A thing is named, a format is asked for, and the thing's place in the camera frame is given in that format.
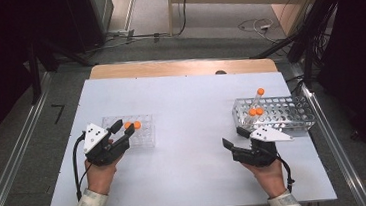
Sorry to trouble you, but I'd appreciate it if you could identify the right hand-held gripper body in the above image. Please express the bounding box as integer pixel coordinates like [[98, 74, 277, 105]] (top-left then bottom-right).
[[228, 123, 297, 171]]

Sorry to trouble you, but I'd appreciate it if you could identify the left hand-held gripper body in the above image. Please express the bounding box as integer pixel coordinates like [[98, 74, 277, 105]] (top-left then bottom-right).
[[80, 119, 133, 169]]

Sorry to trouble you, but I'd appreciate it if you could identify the clear plastic tube rack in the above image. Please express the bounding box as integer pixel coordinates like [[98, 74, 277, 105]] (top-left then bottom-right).
[[100, 112, 158, 153]]

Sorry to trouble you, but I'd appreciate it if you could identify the perforated metal tube rack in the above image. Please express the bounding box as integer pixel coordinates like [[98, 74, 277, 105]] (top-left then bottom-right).
[[230, 91, 318, 143]]

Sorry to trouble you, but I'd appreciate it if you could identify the person's left hand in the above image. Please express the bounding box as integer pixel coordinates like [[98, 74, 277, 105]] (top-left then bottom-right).
[[82, 138, 127, 197]]

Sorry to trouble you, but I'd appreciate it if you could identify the person's right hand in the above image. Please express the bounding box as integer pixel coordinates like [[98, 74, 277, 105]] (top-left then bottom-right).
[[240, 156, 290, 202]]

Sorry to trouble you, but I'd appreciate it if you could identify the white board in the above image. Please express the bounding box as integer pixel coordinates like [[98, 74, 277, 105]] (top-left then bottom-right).
[[34, 58, 338, 206]]

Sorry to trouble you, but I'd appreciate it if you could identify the wooden table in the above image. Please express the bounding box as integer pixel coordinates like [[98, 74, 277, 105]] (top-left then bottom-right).
[[87, 49, 279, 89]]

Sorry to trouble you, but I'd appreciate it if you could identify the black metal stand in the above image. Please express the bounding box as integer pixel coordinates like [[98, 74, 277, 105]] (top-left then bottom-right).
[[245, 0, 349, 93], [24, 33, 99, 106]]

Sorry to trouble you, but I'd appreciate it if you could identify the dark grey cabinet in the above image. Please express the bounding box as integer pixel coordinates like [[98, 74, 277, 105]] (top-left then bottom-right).
[[65, 0, 118, 56]]

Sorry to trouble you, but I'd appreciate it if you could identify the left hand-held gripper cable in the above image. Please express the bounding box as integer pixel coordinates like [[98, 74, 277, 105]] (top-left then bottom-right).
[[69, 132, 94, 203]]

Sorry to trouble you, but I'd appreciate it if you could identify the hand-held gripper cable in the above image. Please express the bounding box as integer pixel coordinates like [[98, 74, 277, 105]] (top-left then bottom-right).
[[275, 153, 296, 195], [69, 132, 94, 203]]

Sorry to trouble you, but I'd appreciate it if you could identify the right hand-held gripper cable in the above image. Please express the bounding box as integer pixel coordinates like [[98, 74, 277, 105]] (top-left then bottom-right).
[[275, 153, 296, 195]]

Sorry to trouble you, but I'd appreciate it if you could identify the aluminium floor rail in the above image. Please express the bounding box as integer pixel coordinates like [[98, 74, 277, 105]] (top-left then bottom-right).
[[0, 71, 63, 206], [289, 56, 366, 206]]

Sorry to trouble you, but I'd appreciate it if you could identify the power strip with cables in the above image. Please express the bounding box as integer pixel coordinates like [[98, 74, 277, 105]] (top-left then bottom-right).
[[102, 25, 173, 48]]

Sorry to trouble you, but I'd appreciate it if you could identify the white floor cable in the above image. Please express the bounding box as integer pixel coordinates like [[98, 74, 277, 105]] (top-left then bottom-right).
[[237, 16, 279, 47]]

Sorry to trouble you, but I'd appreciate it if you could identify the black hanging cable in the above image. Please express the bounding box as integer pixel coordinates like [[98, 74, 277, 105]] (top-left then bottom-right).
[[171, 0, 194, 37]]

